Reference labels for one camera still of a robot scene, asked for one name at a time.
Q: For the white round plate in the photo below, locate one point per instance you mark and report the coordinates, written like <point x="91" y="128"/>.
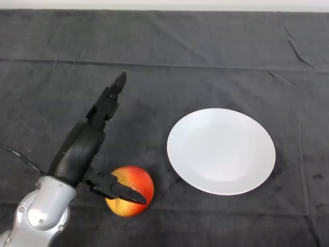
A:
<point x="221" y="151"/>

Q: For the black cloth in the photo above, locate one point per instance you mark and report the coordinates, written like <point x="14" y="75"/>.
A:
<point x="231" y="51"/>

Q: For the red yellow apple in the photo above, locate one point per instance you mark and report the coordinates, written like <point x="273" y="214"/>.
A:
<point x="138" y="180"/>

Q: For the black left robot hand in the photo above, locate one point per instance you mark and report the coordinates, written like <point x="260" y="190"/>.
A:
<point x="79" y="151"/>

